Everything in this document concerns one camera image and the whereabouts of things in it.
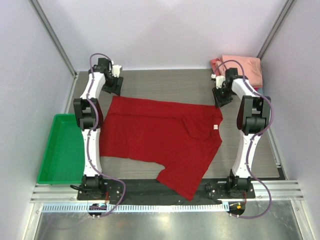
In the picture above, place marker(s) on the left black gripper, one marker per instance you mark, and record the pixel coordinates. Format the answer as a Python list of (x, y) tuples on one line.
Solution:
[(116, 88)]

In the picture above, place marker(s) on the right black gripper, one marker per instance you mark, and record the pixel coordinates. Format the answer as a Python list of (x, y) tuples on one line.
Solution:
[(222, 96)]

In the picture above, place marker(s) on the red t shirt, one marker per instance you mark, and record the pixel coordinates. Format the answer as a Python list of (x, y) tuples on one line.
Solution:
[(183, 138)]

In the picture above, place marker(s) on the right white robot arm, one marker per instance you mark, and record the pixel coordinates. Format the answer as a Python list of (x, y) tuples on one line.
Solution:
[(252, 119)]

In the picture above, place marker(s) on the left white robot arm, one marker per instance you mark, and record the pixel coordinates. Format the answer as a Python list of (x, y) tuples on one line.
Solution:
[(103, 75)]

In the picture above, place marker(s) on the salmon folded t shirt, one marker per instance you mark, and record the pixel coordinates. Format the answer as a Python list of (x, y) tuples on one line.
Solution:
[(218, 68)]

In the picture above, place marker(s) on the pink folded t shirt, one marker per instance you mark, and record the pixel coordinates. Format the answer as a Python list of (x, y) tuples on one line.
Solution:
[(251, 66)]

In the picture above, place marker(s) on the green plastic tray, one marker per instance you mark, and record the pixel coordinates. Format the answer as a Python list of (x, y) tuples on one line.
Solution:
[(63, 161)]

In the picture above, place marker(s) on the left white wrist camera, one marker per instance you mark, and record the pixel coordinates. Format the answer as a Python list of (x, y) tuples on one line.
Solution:
[(116, 70)]

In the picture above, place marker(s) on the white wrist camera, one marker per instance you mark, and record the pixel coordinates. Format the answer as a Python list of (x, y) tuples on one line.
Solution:
[(218, 80), (116, 70)]

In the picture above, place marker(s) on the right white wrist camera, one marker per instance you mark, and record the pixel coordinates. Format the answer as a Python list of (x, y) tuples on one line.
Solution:
[(218, 80)]

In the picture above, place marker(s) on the right aluminium frame post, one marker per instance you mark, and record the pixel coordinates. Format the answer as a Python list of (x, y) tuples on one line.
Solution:
[(279, 21)]

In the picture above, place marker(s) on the aluminium frame post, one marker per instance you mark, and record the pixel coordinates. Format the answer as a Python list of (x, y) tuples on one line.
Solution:
[(279, 21), (52, 35)]

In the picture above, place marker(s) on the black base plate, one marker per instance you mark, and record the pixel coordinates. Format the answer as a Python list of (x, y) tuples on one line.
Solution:
[(152, 192)]

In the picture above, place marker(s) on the left aluminium frame post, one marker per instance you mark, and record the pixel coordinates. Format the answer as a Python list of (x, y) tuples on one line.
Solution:
[(52, 35)]

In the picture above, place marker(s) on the slotted cable duct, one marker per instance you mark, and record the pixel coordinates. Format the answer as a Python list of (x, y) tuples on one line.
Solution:
[(100, 208)]

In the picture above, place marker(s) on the aluminium front rail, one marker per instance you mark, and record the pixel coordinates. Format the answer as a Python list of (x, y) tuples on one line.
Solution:
[(281, 190)]

